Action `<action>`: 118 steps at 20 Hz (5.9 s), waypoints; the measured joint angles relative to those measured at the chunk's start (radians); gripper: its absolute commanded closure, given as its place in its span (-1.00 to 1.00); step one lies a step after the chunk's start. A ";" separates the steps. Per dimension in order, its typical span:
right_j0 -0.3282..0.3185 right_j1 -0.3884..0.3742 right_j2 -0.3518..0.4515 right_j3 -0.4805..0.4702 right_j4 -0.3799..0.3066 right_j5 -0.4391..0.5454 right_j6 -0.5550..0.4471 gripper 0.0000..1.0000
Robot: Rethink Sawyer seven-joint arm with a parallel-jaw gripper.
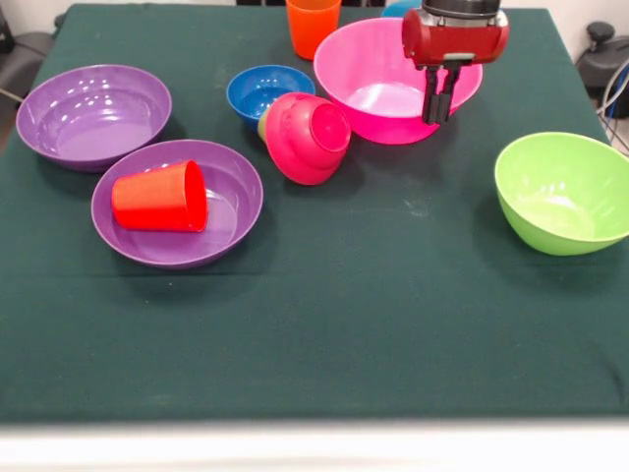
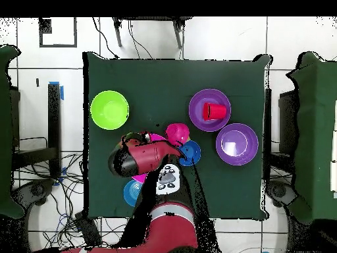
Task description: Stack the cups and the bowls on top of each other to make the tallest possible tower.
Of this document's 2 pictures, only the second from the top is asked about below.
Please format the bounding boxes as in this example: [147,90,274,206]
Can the green plastic bowl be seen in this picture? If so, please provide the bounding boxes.
[90,90,130,130]

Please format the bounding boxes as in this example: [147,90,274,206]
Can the black metal post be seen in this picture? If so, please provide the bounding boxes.
[263,88,272,183]

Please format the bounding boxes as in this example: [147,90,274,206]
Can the stand with metal legs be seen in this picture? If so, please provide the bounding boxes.
[111,16,194,50]

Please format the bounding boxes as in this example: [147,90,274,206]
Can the purple plastic bowl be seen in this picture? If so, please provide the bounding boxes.
[215,123,259,166]
[188,88,232,132]

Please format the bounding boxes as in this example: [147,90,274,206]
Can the small crimson plastic bowl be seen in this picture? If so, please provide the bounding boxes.
[165,123,191,148]

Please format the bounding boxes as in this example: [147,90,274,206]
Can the grey pedestal foot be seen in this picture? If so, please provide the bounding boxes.
[265,180,298,209]
[11,179,56,211]

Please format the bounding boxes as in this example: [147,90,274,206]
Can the red plastic cup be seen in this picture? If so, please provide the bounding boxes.
[202,101,228,121]

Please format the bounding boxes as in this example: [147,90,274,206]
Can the tangled cable bundle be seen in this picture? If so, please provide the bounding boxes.
[13,151,130,253]

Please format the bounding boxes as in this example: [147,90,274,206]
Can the black metal frame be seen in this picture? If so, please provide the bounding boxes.
[11,82,63,180]

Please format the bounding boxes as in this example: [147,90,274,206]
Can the light blue plastic bowl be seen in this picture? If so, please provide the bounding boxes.
[122,179,143,208]

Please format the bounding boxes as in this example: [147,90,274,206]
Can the dark blue plastic bowl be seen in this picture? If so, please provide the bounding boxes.
[178,139,202,167]

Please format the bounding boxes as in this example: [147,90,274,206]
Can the black power brick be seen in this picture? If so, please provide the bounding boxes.
[74,211,103,250]

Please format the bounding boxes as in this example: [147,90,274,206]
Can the black square floor frame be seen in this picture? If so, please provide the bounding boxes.
[38,17,78,48]

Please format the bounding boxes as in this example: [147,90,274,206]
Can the dark green tablecloth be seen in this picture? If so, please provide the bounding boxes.
[82,51,272,221]

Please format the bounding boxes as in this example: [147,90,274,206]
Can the blue tape strip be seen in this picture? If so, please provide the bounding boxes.
[49,80,65,101]

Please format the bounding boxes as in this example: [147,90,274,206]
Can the large pink plastic bowl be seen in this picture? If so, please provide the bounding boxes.
[130,133,167,184]

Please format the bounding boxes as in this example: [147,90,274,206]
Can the green cloth covered side table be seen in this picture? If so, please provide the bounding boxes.
[0,44,24,219]
[286,51,337,225]

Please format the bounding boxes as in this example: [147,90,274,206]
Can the thin black cable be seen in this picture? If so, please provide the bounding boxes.
[91,16,119,59]
[128,19,154,59]

